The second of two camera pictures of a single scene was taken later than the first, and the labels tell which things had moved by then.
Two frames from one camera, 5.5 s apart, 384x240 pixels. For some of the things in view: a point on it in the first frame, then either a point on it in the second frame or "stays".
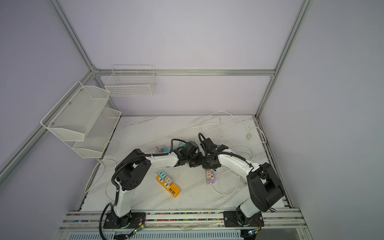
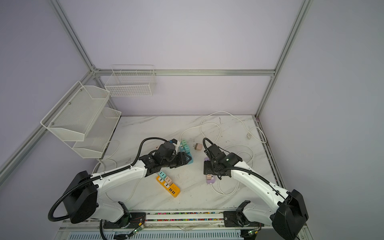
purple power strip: x=212 y=180 stays
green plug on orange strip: x=162 y=175 stays
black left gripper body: x=195 y=161 -> x=171 y=163
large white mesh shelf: x=72 y=118 stays
